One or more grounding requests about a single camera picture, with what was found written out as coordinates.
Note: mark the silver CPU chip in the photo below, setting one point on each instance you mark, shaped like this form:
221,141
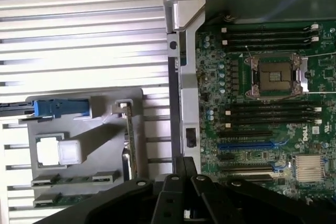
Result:
46,151

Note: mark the grey plastic parts rack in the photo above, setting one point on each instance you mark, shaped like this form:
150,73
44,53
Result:
105,150

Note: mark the black disk drive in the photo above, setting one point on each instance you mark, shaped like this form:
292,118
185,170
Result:
15,108

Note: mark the silver finned chipset heatsink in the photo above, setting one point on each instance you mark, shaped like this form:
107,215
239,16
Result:
309,167

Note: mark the long black expansion slot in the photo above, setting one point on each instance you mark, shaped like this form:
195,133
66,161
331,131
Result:
246,168
246,177
245,134

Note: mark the short black expansion slot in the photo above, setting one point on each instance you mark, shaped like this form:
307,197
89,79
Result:
228,157

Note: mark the RAM slot with white latches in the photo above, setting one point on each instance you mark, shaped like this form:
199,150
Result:
273,124
267,28
267,41
273,111

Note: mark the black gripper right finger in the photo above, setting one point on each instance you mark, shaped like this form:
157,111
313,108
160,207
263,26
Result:
204,203

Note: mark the white plastic block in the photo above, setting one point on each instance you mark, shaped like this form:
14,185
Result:
69,151

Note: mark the CPU socket with metal frame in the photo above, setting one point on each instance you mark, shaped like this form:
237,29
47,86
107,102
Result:
275,75

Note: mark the upright green RAM stick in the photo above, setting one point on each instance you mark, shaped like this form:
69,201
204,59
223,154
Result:
131,140

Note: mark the grey open PC case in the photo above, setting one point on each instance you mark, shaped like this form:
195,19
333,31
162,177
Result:
187,98

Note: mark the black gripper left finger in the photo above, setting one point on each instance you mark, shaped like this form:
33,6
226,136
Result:
170,197

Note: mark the blue expansion slot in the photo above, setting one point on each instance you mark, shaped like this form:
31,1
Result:
245,144

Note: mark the flat green RAM stick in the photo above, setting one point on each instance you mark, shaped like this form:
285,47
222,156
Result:
50,200

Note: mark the green Dell motherboard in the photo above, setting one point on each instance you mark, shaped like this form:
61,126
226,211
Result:
288,140

